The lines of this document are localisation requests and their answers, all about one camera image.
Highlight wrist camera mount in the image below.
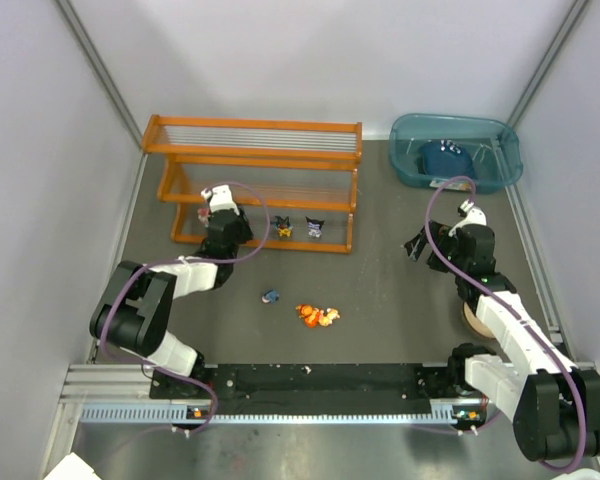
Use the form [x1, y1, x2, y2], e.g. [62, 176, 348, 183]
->
[201, 184, 239, 215]
[450, 199, 487, 236]

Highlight tan rabbit toy figure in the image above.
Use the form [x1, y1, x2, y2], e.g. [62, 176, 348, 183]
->
[325, 308, 340, 322]

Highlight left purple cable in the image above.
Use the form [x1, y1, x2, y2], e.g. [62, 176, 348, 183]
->
[99, 180, 271, 454]

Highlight pink bunny toy figure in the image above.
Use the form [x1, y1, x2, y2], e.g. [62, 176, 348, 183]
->
[197, 208, 211, 225]

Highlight white object bottom left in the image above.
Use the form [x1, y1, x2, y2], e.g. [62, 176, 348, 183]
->
[43, 452, 101, 480]

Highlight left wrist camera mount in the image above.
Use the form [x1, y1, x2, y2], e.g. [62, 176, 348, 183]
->
[201, 184, 239, 215]

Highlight orange wooden shelf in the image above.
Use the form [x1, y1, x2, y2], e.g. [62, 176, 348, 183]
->
[142, 115, 363, 254]

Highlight yellow bear toy figure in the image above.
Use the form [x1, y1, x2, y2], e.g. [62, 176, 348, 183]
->
[296, 304, 321, 328]

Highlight black yellow toy figure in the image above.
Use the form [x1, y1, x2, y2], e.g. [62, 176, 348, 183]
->
[270, 215, 293, 238]

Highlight grey slotted cable duct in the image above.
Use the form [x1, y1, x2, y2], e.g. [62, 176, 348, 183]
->
[79, 404, 485, 425]

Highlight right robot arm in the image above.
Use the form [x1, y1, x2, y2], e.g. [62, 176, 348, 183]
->
[404, 221, 600, 462]

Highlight purple cable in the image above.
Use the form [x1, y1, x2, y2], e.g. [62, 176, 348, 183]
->
[409, 175, 589, 471]
[99, 180, 271, 454]

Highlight teal plastic bin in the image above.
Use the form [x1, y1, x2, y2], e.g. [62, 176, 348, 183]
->
[389, 113, 523, 194]

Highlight blue donkey toy figure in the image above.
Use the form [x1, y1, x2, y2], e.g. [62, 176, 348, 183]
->
[261, 289, 280, 304]

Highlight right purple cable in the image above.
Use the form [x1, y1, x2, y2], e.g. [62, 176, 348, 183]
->
[409, 175, 589, 471]

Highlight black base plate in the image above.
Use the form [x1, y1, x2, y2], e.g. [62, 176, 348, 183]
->
[148, 362, 486, 416]

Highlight round wooden disc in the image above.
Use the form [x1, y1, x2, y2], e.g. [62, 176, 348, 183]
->
[462, 303, 495, 340]

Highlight purple black toy figure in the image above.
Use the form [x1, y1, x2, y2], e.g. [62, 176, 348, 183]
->
[305, 216, 325, 238]

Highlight dark blue cloth bag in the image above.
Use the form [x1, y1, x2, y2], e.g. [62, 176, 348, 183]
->
[417, 139, 476, 179]

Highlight orange tiger toy figure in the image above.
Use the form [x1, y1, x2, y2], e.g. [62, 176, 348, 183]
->
[317, 310, 333, 327]

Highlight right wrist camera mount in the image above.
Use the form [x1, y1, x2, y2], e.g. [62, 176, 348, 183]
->
[450, 199, 487, 236]

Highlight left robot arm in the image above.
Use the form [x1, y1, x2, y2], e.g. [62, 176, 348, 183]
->
[89, 207, 253, 383]

